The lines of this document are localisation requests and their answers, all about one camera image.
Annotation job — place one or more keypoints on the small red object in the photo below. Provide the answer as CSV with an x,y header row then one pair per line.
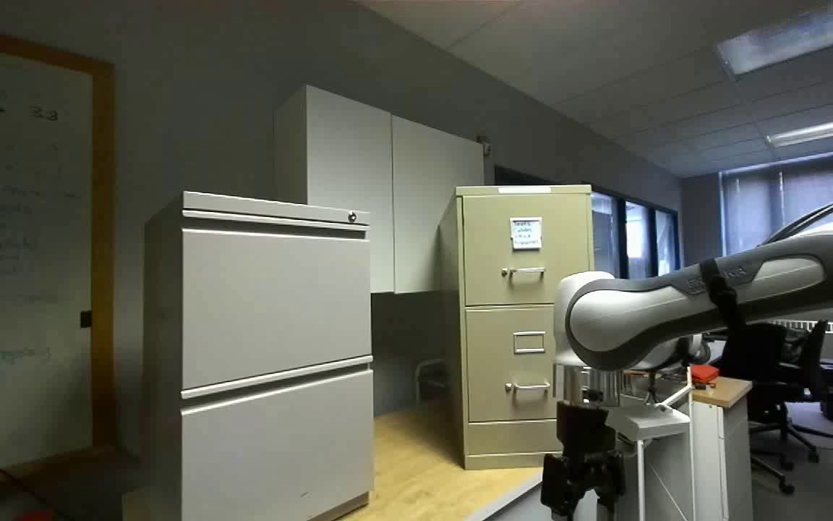
x,y
705,375

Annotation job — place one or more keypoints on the window with blinds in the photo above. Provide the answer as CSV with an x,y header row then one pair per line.
x,y
753,203

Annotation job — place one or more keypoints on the beige drawer with paper label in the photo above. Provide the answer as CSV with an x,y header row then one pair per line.
x,y
561,284

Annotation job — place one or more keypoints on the thin white pole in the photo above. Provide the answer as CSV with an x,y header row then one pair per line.
x,y
639,481

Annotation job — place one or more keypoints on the beige drawer with label holder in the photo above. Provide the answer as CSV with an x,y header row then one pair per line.
x,y
493,387

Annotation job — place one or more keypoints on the beige metal file cabinet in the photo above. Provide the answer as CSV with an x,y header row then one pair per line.
x,y
522,449

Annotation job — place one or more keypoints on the white wall cabinet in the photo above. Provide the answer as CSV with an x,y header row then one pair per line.
x,y
347,175

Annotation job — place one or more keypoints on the grey cabinet drawer front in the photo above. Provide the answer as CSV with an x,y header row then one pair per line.
x,y
273,452
273,307

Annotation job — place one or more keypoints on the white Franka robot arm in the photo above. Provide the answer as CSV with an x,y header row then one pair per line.
x,y
648,307

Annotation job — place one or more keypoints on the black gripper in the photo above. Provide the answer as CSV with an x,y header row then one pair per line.
x,y
587,435

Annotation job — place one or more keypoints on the wide ceiling light panel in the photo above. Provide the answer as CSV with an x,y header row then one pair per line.
x,y
794,39

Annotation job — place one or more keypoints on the small black box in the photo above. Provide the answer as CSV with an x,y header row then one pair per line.
x,y
85,320

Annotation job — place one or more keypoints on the black office chair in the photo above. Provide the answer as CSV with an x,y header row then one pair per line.
x,y
772,367

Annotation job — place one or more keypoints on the grey metal file cabinet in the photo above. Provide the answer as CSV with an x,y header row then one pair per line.
x,y
159,387

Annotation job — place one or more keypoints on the narrow ceiling light strip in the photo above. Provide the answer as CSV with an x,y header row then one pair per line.
x,y
821,132

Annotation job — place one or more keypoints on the white paper label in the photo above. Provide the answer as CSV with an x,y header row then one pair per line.
x,y
523,233

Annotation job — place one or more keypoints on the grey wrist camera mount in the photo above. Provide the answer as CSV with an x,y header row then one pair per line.
x,y
648,420

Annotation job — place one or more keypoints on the dark window row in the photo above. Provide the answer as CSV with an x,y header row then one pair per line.
x,y
637,236

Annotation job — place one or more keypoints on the wood framed whiteboard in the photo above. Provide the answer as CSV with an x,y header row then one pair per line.
x,y
20,270

